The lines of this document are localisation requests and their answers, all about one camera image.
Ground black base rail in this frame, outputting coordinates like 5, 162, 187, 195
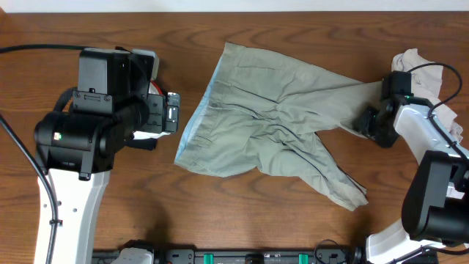
91, 240, 368, 264

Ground white folded garment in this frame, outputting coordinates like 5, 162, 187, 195
132, 49, 169, 139

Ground khaki green shorts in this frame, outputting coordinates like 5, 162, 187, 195
174, 43, 380, 210

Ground light grey crumpled garment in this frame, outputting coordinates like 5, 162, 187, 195
391, 48, 463, 142

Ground black folded garment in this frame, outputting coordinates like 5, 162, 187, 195
125, 138, 158, 151

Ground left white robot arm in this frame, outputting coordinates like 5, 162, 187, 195
34, 48, 180, 263

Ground red folded garment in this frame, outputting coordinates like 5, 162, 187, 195
149, 81, 163, 95

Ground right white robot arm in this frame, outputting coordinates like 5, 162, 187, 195
353, 71, 468, 263

